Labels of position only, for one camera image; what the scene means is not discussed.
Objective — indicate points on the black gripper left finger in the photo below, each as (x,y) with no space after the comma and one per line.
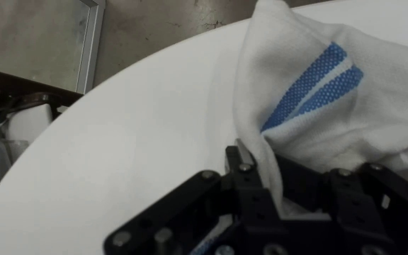
(248,199)

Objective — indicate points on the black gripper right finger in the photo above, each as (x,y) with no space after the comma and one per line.
(354,207)

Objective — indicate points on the white towel with blue stripes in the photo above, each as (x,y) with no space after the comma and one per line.
(388,118)

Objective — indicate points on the clear plastic bag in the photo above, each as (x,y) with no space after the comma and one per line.
(28,122)

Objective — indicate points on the aluminium frame strip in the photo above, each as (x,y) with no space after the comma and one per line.
(91,43)

